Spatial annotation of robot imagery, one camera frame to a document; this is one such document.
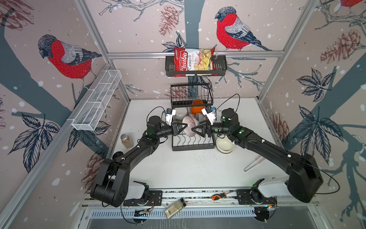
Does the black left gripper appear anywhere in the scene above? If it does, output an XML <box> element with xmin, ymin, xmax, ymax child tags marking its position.
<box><xmin>156</xmin><ymin>122</ymin><xmax>187</xmax><ymax>139</ymax></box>

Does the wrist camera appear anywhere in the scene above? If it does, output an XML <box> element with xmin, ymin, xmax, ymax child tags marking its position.
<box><xmin>165</xmin><ymin>108</ymin><xmax>176</xmax><ymax>126</ymax></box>
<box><xmin>202</xmin><ymin>106</ymin><xmax>216</xmax><ymax>125</ymax></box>

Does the striped patterned bowl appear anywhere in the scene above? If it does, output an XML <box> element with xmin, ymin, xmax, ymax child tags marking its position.
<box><xmin>182</xmin><ymin>114</ymin><xmax>199</xmax><ymax>137</ymax></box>

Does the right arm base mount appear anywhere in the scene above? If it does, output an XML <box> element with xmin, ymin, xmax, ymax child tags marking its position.
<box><xmin>235</xmin><ymin>178</ymin><xmax>278</xmax><ymax>223</ymax></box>

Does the red cassava chips bag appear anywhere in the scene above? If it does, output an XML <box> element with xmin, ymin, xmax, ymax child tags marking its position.
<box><xmin>174</xmin><ymin>48</ymin><xmax>215</xmax><ymax>72</ymax></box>

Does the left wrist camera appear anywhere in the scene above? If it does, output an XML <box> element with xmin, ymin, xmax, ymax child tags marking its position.
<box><xmin>165</xmin><ymin>108</ymin><xmax>176</xmax><ymax>126</ymax></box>

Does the small jar with brown contents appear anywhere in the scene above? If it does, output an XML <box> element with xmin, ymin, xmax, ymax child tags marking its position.
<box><xmin>121</xmin><ymin>134</ymin><xmax>134</xmax><ymax>149</ymax></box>

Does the white wire wall shelf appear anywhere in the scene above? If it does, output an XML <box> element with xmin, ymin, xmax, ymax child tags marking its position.
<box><xmin>71</xmin><ymin>70</ymin><xmax>122</xmax><ymax>131</ymax></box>

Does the light green glazed bowl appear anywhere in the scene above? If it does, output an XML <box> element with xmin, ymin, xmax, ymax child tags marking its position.
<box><xmin>195</xmin><ymin>112</ymin><xmax>205</xmax><ymax>122</ymax></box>

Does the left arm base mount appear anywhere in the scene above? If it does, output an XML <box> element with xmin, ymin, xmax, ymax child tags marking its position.
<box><xmin>123</xmin><ymin>181</ymin><xmax>163</xmax><ymax>207</ymax></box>

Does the beige electronic box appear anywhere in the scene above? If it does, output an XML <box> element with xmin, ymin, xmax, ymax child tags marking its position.
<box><xmin>165</xmin><ymin>198</ymin><xmax>186</xmax><ymax>219</ymax></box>

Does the white ceramic bowl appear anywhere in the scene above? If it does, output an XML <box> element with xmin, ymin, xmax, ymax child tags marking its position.
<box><xmin>174</xmin><ymin>107</ymin><xmax>188</xmax><ymax>120</ymax></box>

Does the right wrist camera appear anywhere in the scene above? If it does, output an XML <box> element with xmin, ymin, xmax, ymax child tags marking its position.
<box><xmin>202</xmin><ymin>106</ymin><xmax>216</xmax><ymax>125</ymax></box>

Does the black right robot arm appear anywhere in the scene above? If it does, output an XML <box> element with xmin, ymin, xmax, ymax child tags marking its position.
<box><xmin>192</xmin><ymin>107</ymin><xmax>323</xmax><ymax>203</ymax></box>

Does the black wire dish rack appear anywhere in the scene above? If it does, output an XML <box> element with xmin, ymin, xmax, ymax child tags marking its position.
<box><xmin>168</xmin><ymin>83</ymin><xmax>215</xmax><ymax>151</ymax></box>

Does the black wall basket shelf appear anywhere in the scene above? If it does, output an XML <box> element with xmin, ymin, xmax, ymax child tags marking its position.
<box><xmin>165</xmin><ymin>55</ymin><xmax>227</xmax><ymax>77</ymax></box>

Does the orange glass bowl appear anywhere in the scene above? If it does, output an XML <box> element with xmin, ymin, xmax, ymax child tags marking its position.
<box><xmin>191</xmin><ymin>99</ymin><xmax>204</xmax><ymax>116</ymax></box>

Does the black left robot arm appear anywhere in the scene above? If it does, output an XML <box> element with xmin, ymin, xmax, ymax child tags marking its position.
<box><xmin>90</xmin><ymin>115</ymin><xmax>188</xmax><ymax>207</ymax></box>

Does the orange handled screwdriver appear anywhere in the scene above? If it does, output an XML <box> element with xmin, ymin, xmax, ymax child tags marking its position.
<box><xmin>211</xmin><ymin>192</ymin><xmax>227</xmax><ymax>201</ymax></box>

